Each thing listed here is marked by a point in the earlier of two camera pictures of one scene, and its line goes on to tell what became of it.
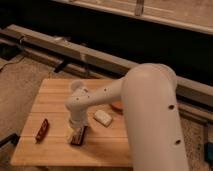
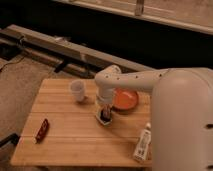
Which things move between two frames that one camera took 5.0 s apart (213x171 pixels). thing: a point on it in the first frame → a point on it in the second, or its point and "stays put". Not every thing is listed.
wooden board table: [44, 142] stays put
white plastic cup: [78, 85] stays put
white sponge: [103, 117] stays put
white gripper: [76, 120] → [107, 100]
